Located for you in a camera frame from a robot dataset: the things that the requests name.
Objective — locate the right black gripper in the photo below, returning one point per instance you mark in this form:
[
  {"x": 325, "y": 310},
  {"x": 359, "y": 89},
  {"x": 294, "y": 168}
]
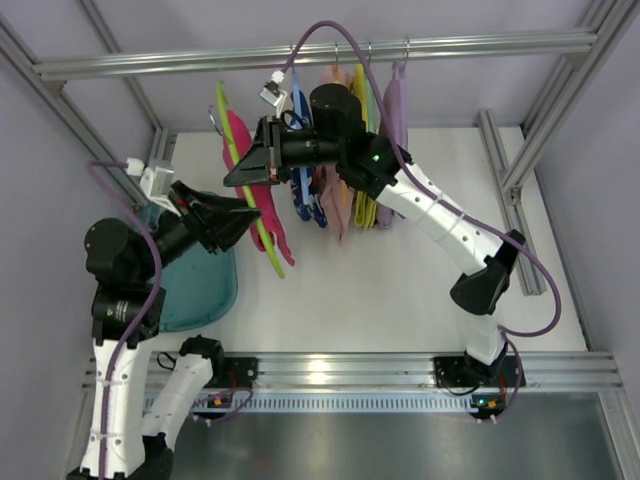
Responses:
[{"x": 273, "y": 150}]

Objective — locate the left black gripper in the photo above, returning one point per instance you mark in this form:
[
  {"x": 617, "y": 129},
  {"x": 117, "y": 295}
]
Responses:
[{"x": 195, "y": 216}]

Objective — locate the pink magenta trousers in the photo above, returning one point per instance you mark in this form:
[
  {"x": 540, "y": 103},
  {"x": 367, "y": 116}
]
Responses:
[{"x": 261, "y": 193}]

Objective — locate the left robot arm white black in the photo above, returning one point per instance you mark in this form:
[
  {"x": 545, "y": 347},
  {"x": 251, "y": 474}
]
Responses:
[{"x": 126, "y": 441}]

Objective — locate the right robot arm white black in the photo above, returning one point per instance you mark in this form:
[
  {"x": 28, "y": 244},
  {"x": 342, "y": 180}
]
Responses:
[{"x": 371, "y": 163}]

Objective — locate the blue patterned trousers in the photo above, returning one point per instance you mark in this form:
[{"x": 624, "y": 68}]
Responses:
[{"x": 314, "y": 211}]

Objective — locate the light pink trousers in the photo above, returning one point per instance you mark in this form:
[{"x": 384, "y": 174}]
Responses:
[{"x": 336, "y": 198}]

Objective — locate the yellow trousers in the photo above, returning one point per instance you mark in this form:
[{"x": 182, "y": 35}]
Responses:
[{"x": 365, "y": 207}]

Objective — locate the mint green hanger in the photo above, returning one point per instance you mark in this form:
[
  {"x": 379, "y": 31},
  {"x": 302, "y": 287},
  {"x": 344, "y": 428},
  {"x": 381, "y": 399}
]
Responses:
[{"x": 371, "y": 110}]

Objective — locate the lilac trousers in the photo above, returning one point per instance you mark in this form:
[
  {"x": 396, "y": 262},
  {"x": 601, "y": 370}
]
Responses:
[{"x": 384, "y": 215}]

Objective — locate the lilac hanger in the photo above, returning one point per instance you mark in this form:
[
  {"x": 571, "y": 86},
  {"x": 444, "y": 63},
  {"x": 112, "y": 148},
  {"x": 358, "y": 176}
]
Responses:
[{"x": 399, "y": 104}]

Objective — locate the teal plastic bin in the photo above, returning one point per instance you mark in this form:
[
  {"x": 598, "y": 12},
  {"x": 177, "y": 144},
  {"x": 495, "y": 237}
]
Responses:
[{"x": 201, "y": 285}]

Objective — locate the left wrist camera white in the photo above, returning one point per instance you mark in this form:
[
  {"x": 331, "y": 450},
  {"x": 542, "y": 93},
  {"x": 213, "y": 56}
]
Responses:
[{"x": 154, "y": 177}]

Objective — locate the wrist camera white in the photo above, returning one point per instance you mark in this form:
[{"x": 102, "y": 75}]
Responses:
[
  {"x": 154, "y": 177},
  {"x": 273, "y": 93}
]

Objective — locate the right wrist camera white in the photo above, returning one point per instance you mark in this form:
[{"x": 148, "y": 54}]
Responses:
[{"x": 273, "y": 93}]

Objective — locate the aluminium frame post left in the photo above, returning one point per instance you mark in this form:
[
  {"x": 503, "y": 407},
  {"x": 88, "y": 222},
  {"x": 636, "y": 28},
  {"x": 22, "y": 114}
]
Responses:
[{"x": 110, "y": 118}]

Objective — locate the white slotted cable duct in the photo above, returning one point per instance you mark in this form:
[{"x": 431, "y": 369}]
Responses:
[{"x": 264, "y": 402}]

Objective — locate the aluminium hanging rail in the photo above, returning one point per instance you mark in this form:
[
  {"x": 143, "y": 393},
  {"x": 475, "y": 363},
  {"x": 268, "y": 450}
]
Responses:
[{"x": 576, "y": 40}]

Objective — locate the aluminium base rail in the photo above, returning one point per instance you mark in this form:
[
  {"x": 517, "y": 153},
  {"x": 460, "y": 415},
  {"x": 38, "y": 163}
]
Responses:
[{"x": 565, "y": 372}]

